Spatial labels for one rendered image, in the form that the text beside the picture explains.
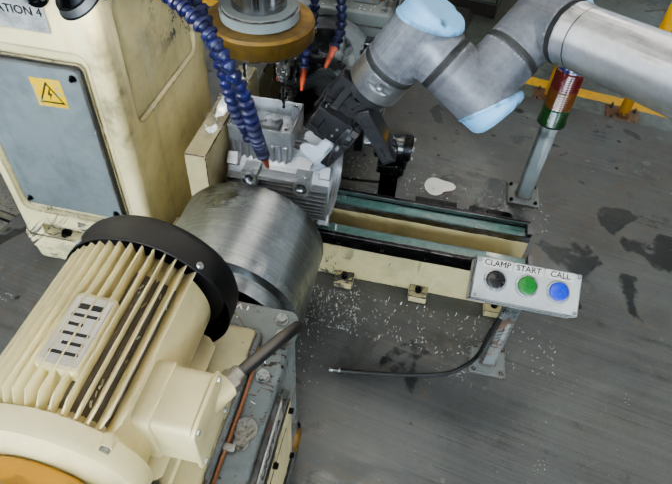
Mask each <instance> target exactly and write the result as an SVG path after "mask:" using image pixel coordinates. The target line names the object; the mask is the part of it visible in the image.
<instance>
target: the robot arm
mask: <svg viewBox="0 0 672 484"><path fill-rule="evenodd" d="M464 30H465V21H464V18H463V16H462V15H461V13H460V12H458V11H457V10H456V7H455V6H454V5H453V4H451V3H450V2H449V1H448V0H405V1H404V2H403V3H402V4H401V5H399V6H398V7H397V8H396V12H395V13H394V14H393V16H392V17H391V18H390V19H389V21H388V22H387V23H386V24H385V26H384V27H383V28H382V29H381V31H380V32H379V33H378V35H377V36H376V37H375V38H374V40H373V41H372V42H371V43H370V45H369V46H368V47H367V48H366V49H365V50H364V52H363V53H362V54H361V55H360V57H359V58H358V59H357V60H356V62H355V63H354V64H353V65H352V67H350V66H348V65H346V66H345V68H344V69H343V70H342V72H341V73H340V74H339V75H338V77H337V78H336V79H335V81H334V82H333V83H332V84H329V86H328V87H327V88H326V89H325V91H324V92H323V93H322V95H321V96H320V97H319V98H318V100H317V101H316V102H315V104H314V105H315V106H316V107H318V109H317V110H316V111H315V113H314V114H313V115H312V116H311V117H310V118H309V121H308V123H307V124H306V126H305V128H307V129H308V130H309V131H307V132H306V133H305V139H306V140H307V141H308V142H309V143H310V144H309V143H303V144H301V146H300V150H301V151H302V152H303V153H304V154H305V155H306V156H307V157H308V158H309V159H310V160H311V161H312V162H313V163H312V165H311V168H310V170H312V171H315V170H320V169H323V168H326V167H328V166H330V165H331V164H333V163H334V162H335V161H336V160H337V159H338V158H339V157H340V156H341V155H342V154H343V152H344V151H345V150H346V149H348V148H349V147H350V146H351V145H352V144H353V143H354V141H355V140H356V139H357V138H358V136H359V134H360V132H361V130H364V132H365V134H366V136H367V138H368V139H369V141H370V143H371V145H372V147H373V148H374V150H375V152H376V154H377V156H378V157H379V159H380V161H381V163H382V165H385V164H388V163H391V162H395V161H396V157H397V153H398V145H397V143H396V141H395V139H394V138H393V136H392V134H391V132H390V130H389V128H388V126H387V124H386V122H385V121H384V119H383V117H382V115H381V113H380V111H379V110H380V109H382V108H383V107H384V106H385V107H388V106H392V105H394V104H395V103H396V102H397V101H398V100H399V98H400V97H401V96H402V95H403V94H404V93H405V92H406V91H407V90H408V89H409V88H410V87H411V86H412V85H413V84H414V83H415V82H416V81H417V80H418V81H419V82H420V83H421V84H422V85H423V86H424V87H425V88H426V89H427V90H428V91H429V92H430V93H431V94H432V95H433V96H434V97H435V98H436V99H437V100H438V101H440V102H441V103H442V104H443V105H444V106H445V107H446V108H447V109H448V110H449V111H450V112H451V113H452V114H453V115H454V116H455V117H456V118H457V119H458V120H457V121H458V122H461V123H463V124H464V125H465V126H466V127H467V128H468V129H469V130H471V131H472V132H474V133H478V134H479V133H483V132H485V131H487V130H489V129H490V128H492V127H493V126H495V125H496V124H497V123H499V122H500V121H501V120H502V119H504V118H505V117H506V116H507V115H508V114H510V113H511V112H512V111H513V110H514V109H515V108H516V106H517V105H519V104H520V103H521V101H522V100H523V99H524V91H523V90H520V88H521V87H522V86H523V85H524V84H525V83H526V82H527V81H528V80H529V79H530V78H531V77H532V76H533V75H534V74H535V73H536V72H537V70H538V69H539V68H540V67H541V66H542V65H543V64H544V63H545V62H546V61H547V62H549V63H551V64H553V65H555V66H557V67H563V68H565V69H568V70H570V71H572V72H574V73H576V74H578V75H580V76H582V77H584V78H586V79H588V80H590V81H593V82H595V83H597V84H599V85H601V86H603V87H605V88H607V89H609V90H611V91H613V92H615V93H618V94H620V95H622V96H624V97H626V98H628V99H630V100H632V101H634V102H636V103H638V104H640V105H643V106H645V107H647V108H649V109H651V110H653V111H655V112H657V113H659V114H661V115H663V116H665V117H668V118H670V119H672V33H670V32H668V31H665V30H662V29H659V28H657V27H654V26H651V25H648V24H645V23H643V22H640V21H637V20H634V19H631V18H629V17H626V16H623V15H620V14H617V13H615V12H612V11H609V10H606V9H604V8H601V7H598V6H596V5H595V4H594V3H593V0H518V1H517V2H516V4H515V5H514V6H513V7H512V8H511V9H510V10H509V11H508V12H507V13H506V14H505V16H504V17H503V18H502V19H501V20H500V21H499V22H498V23H497V24H496V25H495V26H494V27H493V29H492V30H491V31H490V32H489V33H488V34H487V35H486V36H485V37H484V38H483V39H482V40H481V41H480V42H479V43H478V44H477V45H476V46H475V45H473V44H472V43H471V42H470V41H469V40H468V39H467V38H466V37H465V36H464V35H463V34H462V33H463V32H464ZM324 94H325V96H324ZM323 96H324V98H323V101H322V102H320V100H321V98H322V97H323Z"/></svg>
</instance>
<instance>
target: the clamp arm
mask: <svg viewBox="0 0 672 484"><path fill-rule="evenodd" d="M374 38H375V37H370V36H366V38H365V41H364V43H363V44H362V45H361V48H360V55H361V54H362V53H363V52H364V50H365V49H366V48H367V47H368V46H369V45H370V43H371V42H372V41H373V40H374ZM365 137H367V136H366V134H365V132H364V130H361V132H360V134H359V136H358V138H357V139H356V140H355V141H354V151H359V152H362V151H363V148H364V147H368V146H365V145H367V144H368V142H365V143H364V141H365V140H366V141H368V138H365Z"/></svg>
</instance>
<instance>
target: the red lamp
mask: <svg viewBox="0 0 672 484"><path fill-rule="evenodd" d="M583 80H584V77H582V76H572V75H568V74H566V73H564V72H562V71H561V70H560V69H559V68H558V67H557V69H556V71H555V74H554V77H553V80H552V82H551V86H552V88H553V89H554V90H556V91H557V92H559V93H562V94H567V95H572V94H576V93H578V92H579V90H580V87H581V85H582V83H583Z"/></svg>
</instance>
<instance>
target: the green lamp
mask: <svg viewBox="0 0 672 484"><path fill-rule="evenodd" d="M570 111H571V110H570ZM570 111H568V112H556V111H553V110H551V109H549V108H548V107H547V106H546V105H545V103H543V106H542V109H541V112H540V115H539V121H540V122H541V123H542V124H543V125H545V126H547V127H549V128H561V127H563V126H564V125H565V123H566V121H567V118H568V116H569V114H570Z"/></svg>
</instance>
